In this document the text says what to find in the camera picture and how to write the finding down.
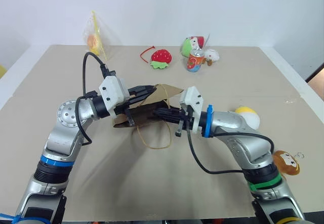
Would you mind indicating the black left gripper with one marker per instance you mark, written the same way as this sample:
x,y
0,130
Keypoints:
x,y
131,95

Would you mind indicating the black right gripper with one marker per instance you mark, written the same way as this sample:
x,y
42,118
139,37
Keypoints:
x,y
184,119

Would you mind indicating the brown paper bag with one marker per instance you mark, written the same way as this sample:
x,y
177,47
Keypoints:
x,y
149,105

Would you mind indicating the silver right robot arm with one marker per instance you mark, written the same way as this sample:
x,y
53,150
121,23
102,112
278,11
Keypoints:
x,y
243,138

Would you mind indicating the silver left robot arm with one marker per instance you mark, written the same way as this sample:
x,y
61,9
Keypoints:
x,y
63,138

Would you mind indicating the red strawberry plush toy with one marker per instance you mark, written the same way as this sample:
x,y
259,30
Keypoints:
x,y
162,57

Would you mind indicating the soda can plush toy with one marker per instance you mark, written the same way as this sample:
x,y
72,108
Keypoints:
x,y
195,62

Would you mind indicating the green red plush ball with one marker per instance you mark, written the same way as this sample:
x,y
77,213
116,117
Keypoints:
x,y
188,45

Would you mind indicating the orange yellow plush toy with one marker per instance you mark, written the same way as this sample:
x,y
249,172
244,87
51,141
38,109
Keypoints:
x,y
92,42

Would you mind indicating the white mushroom plush toy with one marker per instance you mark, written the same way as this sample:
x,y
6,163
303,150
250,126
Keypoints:
x,y
212,54

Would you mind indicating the clear plastic bag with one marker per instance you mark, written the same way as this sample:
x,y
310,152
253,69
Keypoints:
x,y
97,29

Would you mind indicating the yellow white egg plush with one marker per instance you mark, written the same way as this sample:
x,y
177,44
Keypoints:
x,y
250,117

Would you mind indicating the brown monkey plush toy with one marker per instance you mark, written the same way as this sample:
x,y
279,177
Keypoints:
x,y
288,163

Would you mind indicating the beige cardboard table cover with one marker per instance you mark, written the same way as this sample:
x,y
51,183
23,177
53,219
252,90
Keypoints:
x,y
162,183

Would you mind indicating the yellow object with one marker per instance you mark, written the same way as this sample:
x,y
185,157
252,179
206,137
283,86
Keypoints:
x,y
2,71

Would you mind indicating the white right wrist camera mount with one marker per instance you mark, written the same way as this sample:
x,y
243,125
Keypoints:
x,y
192,98

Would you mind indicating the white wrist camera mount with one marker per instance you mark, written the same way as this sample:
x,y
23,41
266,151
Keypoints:
x,y
112,91
192,98

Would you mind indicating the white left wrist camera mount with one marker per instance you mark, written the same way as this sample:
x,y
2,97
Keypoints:
x,y
112,91

